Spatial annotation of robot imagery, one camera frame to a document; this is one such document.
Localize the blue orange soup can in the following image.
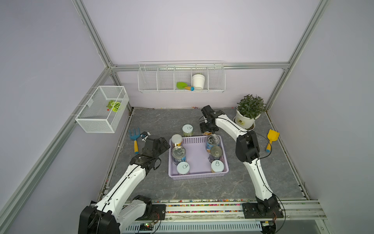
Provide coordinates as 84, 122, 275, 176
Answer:
206, 134, 221, 153

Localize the tall yellow orange can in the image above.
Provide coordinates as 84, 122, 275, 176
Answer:
171, 134, 183, 147

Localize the small green label can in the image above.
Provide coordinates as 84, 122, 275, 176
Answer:
182, 124, 193, 137

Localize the blue Progresso soup can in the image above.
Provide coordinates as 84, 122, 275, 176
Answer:
171, 146, 186, 165

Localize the dark navy tomato can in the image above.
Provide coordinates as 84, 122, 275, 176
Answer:
208, 146, 223, 162

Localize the small pink label can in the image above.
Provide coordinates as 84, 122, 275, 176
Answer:
177, 161, 190, 175

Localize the small yellow label can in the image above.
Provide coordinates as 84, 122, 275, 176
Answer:
211, 160, 225, 173

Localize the small orange label can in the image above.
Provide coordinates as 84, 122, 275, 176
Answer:
202, 131, 212, 136

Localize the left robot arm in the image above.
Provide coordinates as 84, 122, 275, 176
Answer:
78, 136, 170, 234

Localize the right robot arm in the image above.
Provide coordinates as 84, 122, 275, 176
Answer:
200, 105, 280, 215

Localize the lavender plastic basket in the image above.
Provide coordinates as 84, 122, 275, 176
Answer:
168, 136, 229, 180

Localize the green toy in side basket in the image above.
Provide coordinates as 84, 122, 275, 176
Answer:
107, 100, 121, 113

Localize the blue toy rake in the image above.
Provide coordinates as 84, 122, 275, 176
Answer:
129, 127, 141, 154

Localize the potted green plant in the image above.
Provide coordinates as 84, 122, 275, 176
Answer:
234, 95, 265, 130

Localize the small white empty pot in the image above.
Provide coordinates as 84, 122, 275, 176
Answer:
192, 74, 206, 91

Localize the green toy scoop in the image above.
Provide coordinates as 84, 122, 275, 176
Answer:
176, 82, 194, 91

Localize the yellow toy shovel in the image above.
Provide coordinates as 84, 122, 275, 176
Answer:
266, 129, 280, 153

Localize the white wire wall shelf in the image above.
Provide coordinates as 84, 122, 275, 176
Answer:
137, 61, 226, 93

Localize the white wire side basket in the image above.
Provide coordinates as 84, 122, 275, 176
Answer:
75, 86, 129, 134

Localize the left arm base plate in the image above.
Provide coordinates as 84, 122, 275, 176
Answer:
137, 204, 166, 221

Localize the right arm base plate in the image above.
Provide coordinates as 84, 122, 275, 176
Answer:
242, 202, 284, 219

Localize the aluminium mounting rail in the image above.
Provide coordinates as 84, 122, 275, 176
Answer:
83, 199, 328, 225

